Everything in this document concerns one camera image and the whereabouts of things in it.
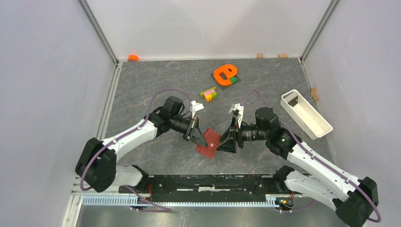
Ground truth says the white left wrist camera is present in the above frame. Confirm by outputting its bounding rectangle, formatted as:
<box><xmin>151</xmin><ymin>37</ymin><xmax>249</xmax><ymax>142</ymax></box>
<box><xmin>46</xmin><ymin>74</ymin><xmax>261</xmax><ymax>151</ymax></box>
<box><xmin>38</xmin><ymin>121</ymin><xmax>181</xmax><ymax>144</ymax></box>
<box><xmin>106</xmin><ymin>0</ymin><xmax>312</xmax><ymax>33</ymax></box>
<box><xmin>190</xmin><ymin>100</ymin><xmax>204</xmax><ymax>118</ymax></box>

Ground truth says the orange letter e shape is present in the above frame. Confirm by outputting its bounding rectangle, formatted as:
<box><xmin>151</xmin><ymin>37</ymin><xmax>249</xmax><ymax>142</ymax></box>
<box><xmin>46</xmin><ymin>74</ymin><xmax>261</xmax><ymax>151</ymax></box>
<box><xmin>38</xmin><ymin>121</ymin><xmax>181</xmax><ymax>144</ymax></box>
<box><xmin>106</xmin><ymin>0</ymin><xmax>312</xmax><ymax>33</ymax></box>
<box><xmin>213</xmin><ymin>64</ymin><xmax>238</xmax><ymax>78</ymax></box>

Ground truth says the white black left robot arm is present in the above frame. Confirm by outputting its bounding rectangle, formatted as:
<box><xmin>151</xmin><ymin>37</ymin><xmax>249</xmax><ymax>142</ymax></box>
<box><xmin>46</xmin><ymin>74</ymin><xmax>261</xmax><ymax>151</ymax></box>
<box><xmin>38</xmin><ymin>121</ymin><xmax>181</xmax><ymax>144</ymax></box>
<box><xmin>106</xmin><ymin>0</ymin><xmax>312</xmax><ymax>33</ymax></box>
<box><xmin>75</xmin><ymin>96</ymin><xmax>208</xmax><ymax>193</ymax></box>

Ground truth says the dark square base plate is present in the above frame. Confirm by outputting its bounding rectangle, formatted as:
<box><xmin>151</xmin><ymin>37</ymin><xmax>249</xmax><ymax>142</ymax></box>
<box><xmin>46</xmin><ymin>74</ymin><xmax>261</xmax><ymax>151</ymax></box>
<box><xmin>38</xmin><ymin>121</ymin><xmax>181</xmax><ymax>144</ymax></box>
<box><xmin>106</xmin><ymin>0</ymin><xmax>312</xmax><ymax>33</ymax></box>
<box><xmin>210</xmin><ymin>73</ymin><xmax>241</xmax><ymax>90</ymax></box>

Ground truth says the wooden curved piece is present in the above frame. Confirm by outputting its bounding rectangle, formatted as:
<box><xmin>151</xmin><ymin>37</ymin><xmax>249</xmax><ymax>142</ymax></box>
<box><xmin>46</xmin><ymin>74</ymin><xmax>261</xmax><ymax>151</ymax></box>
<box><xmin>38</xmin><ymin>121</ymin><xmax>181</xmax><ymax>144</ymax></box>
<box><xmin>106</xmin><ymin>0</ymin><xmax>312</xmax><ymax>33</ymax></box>
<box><xmin>310</xmin><ymin>87</ymin><xmax>319</xmax><ymax>102</ymax></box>

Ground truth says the grey slotted cable duct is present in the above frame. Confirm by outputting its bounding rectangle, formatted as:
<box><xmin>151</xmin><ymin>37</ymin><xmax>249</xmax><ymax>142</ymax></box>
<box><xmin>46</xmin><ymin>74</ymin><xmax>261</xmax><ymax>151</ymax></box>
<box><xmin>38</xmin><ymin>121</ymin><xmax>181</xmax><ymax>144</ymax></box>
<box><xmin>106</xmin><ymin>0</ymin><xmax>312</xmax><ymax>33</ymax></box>
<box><xmin>82</xmin><ymin>195</ymin><xmax>278</xmax><ymax>208</ymax></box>

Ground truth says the white plastic tray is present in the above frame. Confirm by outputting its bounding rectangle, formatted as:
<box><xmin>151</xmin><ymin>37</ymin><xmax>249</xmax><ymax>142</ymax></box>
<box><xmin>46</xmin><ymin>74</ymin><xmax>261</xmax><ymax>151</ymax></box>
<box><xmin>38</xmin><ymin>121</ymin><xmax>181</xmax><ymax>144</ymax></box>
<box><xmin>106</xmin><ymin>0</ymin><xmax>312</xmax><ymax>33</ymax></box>
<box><xmin>280</xmin><ymin>89</ymin><xmax>333</xmax><ymax>140</ymax></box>

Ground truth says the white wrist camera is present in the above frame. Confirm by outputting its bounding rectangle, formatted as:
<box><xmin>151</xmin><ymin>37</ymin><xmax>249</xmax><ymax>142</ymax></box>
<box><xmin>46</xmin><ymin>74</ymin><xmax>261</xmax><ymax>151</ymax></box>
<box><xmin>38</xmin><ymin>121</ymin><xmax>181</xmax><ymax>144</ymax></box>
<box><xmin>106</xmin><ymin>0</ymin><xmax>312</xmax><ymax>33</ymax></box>
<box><xmin>229</xmin><ymin>103</ymin><xmax>244</xmax><ymax>127</ymax></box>
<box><xmin>190</xmin><ymin>100</ymin><xmax>204</xmax><ymax>118</ymax></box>

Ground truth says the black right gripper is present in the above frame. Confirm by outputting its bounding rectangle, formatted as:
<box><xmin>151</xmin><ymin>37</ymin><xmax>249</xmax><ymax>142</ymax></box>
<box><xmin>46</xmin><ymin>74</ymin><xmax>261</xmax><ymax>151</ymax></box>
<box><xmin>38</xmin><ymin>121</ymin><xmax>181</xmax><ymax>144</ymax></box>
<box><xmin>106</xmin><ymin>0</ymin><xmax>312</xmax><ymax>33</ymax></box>
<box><xmin>216</xmin><ymin>116</ymin><xmax>268</xmax><ymax>154</ymax></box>

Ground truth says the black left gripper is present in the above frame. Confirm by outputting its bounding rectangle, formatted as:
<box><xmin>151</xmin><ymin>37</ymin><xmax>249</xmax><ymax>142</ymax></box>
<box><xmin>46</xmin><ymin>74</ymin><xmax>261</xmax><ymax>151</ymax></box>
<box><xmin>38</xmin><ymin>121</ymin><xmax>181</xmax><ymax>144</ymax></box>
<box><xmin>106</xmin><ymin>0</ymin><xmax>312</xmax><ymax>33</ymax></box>
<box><xmin>170</xmin><ymin>115</ymin><xmax>207</xmax><ymax>148</ymax></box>

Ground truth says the orange round cap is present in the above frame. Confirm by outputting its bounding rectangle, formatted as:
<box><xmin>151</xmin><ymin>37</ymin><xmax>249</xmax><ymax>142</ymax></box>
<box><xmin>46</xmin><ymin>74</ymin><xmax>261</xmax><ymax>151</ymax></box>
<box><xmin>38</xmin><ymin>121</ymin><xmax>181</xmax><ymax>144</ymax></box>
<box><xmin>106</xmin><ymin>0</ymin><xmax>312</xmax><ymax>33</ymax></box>
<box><xmin>127</xmin><ymin>54</ymin><xmax>139</xmax><ymax>62</ymax></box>

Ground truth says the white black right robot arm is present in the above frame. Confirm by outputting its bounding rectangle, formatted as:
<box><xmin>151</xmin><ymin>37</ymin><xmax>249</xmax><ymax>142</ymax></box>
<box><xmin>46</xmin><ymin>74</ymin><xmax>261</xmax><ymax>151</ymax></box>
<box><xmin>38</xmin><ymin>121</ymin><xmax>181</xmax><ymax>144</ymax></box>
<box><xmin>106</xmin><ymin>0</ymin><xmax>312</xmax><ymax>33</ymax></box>
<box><xmin>217</xmin><ymin>104</ymin><xmax>382</xmax><ymax>227</ymax></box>

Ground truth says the green small block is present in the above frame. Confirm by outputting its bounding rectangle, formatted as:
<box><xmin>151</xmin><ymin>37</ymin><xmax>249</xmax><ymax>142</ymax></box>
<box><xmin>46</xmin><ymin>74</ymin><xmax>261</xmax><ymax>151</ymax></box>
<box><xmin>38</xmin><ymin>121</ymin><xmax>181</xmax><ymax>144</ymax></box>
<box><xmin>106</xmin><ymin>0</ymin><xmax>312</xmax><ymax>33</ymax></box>
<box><xmin>230</xmin><ymin>77</ymin><xmax>238</xmax><ymax>84</ymax></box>

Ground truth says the colourful block stack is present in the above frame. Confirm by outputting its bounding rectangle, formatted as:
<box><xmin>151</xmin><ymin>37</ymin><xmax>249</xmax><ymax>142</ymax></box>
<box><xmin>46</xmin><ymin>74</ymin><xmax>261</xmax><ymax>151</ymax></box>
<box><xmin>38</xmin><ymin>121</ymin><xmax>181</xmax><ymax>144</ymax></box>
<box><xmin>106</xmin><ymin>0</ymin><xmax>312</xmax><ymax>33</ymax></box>
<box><xmin>200</xmin><ymin>87</ymin><xmax>218</xmax><ymax>102</ymax></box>

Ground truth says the red leather card holder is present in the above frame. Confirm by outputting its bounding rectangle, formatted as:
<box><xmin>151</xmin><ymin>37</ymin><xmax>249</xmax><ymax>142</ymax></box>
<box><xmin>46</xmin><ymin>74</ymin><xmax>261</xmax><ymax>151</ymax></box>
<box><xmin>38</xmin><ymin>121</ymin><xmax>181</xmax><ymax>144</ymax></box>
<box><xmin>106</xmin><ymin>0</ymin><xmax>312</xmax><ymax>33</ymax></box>
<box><xmin>196</xmin><ymin>128</ymin><xmax>221</xmax><ymax>159</ymax></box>

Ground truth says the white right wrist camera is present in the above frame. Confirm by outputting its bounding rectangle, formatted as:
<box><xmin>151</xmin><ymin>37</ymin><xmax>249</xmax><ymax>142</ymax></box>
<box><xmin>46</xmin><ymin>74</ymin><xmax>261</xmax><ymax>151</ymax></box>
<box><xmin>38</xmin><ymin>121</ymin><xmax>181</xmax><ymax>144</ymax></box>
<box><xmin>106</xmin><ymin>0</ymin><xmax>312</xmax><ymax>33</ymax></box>
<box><xmin>229</xmin><ymin>103</ymin><xmax>244</xmax><ymax>127</ymax></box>

